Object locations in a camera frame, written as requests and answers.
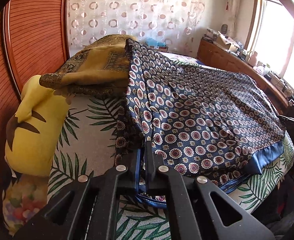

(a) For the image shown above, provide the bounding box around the navy medallion patterned silk garment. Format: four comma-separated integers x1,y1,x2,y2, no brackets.
115,39,286,193

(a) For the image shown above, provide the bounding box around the palm leaf floral bedspread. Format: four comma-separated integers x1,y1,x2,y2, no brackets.
1,51,294,240

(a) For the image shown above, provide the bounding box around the pink bottle on cabinet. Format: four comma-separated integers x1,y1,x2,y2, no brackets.
248,51,258,67

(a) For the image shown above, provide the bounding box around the yellow plush toy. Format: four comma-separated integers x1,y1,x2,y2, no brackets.
5,75,69,177

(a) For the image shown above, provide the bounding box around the open cardboard box on cabinet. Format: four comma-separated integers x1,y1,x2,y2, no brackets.
215,32,240,53

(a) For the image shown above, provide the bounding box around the wooden sideboard cabinet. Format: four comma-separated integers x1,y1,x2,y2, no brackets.
197,38,289,111

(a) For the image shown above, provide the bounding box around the olive gold patterned pillow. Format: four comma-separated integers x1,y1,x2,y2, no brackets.
39,34,136,98

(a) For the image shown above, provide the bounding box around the cardboard box with teal cloth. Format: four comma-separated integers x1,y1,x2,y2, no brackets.
145,37,168,53

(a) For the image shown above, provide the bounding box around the sheer circle patterned curtain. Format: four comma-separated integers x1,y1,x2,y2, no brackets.
66,0,228,57

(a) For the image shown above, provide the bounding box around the red-brown louvered wardrobe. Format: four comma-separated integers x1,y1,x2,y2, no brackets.
0,0,69,216

